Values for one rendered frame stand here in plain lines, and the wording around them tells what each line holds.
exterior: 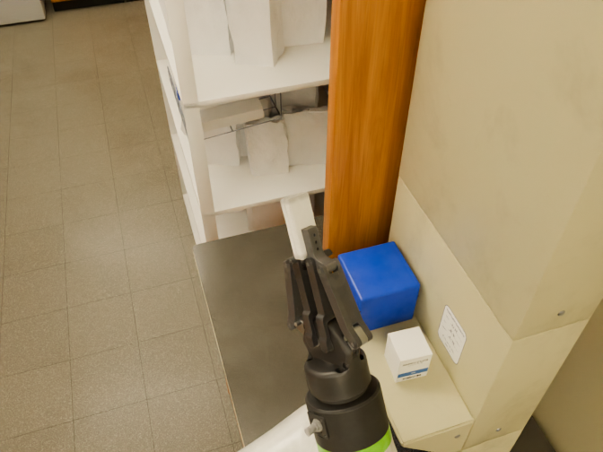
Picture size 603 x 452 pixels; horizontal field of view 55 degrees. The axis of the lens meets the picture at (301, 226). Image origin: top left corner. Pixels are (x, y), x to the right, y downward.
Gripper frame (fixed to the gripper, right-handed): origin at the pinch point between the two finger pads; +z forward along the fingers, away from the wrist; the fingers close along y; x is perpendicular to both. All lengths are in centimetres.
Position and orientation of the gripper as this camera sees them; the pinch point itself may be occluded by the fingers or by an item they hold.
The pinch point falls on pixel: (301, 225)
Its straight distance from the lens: 64.4
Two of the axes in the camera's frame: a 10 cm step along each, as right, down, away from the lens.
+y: -6.2, -0.4, 7.9
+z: -2.3, -9.5, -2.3
